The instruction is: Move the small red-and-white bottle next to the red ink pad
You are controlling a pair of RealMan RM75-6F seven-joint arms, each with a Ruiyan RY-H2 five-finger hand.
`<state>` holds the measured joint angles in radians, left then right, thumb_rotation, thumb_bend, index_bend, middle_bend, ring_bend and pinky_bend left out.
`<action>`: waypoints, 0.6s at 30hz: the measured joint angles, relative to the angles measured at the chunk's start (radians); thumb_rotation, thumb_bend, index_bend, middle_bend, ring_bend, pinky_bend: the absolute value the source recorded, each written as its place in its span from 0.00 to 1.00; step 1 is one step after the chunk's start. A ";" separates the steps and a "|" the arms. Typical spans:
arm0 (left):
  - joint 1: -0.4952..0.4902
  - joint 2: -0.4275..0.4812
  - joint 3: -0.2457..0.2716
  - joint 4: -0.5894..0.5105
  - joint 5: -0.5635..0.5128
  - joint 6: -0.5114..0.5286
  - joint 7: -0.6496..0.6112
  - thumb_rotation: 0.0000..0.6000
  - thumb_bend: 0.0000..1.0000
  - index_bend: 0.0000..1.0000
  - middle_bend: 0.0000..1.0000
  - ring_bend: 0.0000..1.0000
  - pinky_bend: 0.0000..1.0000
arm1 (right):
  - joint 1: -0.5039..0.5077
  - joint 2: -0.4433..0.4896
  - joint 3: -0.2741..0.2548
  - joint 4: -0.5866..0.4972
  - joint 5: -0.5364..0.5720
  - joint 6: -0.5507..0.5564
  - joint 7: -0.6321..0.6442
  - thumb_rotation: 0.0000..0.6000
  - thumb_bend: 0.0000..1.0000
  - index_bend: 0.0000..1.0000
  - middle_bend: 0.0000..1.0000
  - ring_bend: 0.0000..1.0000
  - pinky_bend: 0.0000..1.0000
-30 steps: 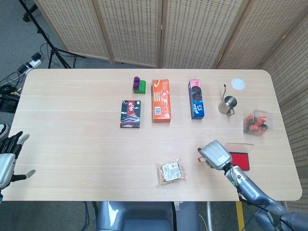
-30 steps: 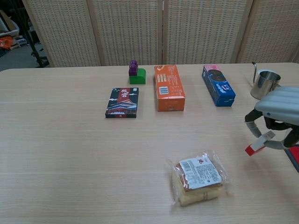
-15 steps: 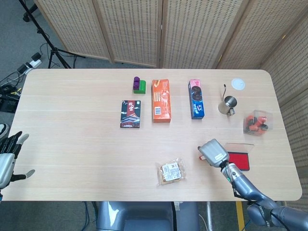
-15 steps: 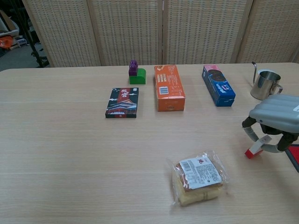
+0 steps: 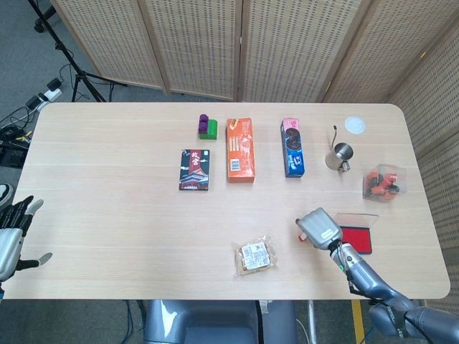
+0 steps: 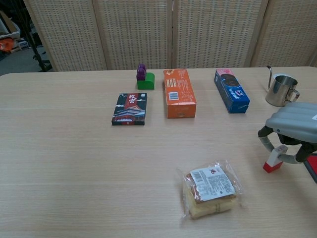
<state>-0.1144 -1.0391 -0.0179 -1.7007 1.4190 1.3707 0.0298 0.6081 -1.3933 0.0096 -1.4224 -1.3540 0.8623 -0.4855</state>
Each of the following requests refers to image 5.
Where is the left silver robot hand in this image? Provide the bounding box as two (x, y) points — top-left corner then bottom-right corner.
(0, 195), (54, 282)

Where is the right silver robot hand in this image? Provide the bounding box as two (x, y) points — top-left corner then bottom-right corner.
(295, 206), (344, 251)

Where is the red stamp pad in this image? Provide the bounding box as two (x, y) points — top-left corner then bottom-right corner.
(335, 212), (380, 255)

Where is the plastic wrapped cake slice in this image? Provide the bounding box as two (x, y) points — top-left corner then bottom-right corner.
(233, 234), (279, 277)

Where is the steel pitcher with thin spout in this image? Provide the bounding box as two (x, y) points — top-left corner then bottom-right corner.
(324, 125), (354, 173)

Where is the clear box with orange toys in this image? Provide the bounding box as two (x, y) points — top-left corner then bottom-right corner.
(362, 163), (408, 204)

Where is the blue cookie box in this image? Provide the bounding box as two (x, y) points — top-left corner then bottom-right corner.
(280, 118), (306, 178)

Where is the metal table leg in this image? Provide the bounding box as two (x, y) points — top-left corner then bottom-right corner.
(306, 300), (318, 344)

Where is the white round table grommet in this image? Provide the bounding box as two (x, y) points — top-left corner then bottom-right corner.
(344, 117), (367, 135)

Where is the orange cardboard snack box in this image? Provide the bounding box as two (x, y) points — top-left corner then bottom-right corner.
(225, 118), (257, 184)

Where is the dark palace print card box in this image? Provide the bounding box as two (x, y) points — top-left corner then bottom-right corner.
(178, 148), (211, 192)

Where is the grey robot torso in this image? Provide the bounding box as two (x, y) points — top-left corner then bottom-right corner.
(143, 300), (298, 344)

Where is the green toy block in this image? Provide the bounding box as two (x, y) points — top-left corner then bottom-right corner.
(199, 120), (219, 140)

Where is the purple toy block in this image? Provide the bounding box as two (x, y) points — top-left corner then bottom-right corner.
(197, 113), (211, 136)

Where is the white power strip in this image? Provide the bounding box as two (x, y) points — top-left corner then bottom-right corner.
(37, 88), (62, 105)

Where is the woven wooden folding screen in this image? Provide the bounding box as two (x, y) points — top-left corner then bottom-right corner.
(49, 0), (459, 105)
(387, 21), (459, 327)

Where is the black tripod stand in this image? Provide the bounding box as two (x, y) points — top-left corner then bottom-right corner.
(27, 0), (128, 103)

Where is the tangle of black cables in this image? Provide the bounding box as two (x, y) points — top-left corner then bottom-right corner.
(0, 105), (39, 144)

